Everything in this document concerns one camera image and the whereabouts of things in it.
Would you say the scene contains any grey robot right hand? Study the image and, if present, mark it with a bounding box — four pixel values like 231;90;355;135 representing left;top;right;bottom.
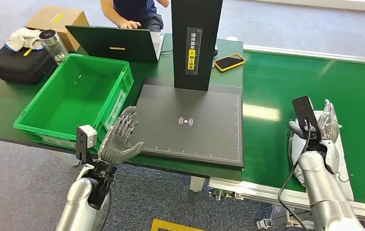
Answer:
289;99;341;174

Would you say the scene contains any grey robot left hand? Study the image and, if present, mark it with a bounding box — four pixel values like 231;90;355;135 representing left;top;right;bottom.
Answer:
98;106;145;167

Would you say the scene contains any white red-printed poly package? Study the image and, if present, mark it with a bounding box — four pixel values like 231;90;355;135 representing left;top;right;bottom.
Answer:
289;110;355;202

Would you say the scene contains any green conveyor belt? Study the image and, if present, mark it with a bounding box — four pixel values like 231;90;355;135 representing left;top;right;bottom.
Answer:
242;50;365;208

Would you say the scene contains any black inbound scanner machine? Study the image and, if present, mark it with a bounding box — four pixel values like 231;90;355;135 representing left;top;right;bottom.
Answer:
125;0;245;169

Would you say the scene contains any black yellow machine label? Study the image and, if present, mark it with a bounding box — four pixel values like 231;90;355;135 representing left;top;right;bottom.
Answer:
185;27;203;76

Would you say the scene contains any brown cardboard box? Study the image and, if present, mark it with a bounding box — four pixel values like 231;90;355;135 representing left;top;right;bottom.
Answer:
25;5;90;52

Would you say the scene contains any white table leg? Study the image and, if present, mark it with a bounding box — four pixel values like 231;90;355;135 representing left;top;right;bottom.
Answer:
189;176;207;193
53;150;81;167

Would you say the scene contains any green plastic crate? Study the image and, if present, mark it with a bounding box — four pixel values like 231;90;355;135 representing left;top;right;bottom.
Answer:
13;53;135;154

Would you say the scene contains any yellow floor tape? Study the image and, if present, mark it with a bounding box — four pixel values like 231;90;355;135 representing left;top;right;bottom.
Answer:
151;218;207;231

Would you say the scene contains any dark laptop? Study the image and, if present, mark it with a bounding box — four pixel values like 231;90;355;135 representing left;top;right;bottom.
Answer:
65;25;165;63

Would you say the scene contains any phone in yellow case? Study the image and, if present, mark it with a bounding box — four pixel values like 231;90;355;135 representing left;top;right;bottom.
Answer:
213;53;246;72

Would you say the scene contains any glass jar black lid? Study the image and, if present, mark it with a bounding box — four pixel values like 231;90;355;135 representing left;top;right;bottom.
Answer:
38;29;70;64

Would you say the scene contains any person's hand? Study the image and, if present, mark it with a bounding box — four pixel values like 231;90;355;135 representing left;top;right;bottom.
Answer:
118;20;142;30

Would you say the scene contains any black carrying case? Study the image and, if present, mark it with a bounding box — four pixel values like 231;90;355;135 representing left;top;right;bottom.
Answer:
0;46;57;86

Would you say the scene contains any person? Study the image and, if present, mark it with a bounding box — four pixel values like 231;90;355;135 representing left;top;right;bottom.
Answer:
100;0;171;33

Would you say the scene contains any white cloth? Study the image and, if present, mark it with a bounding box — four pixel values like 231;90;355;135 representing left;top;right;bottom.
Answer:
4;28;44;52

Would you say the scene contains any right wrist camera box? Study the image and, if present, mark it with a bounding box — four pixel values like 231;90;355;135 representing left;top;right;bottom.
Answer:
291;95;322;151

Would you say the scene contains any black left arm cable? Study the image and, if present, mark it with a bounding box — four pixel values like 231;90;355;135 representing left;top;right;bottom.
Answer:
99;188;112;231

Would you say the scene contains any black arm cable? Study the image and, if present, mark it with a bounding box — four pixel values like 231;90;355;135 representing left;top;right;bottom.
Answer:
277;126;312;231
99;188;112;231

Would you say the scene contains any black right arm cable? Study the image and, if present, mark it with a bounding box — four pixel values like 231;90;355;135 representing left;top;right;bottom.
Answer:
277;126;312;231

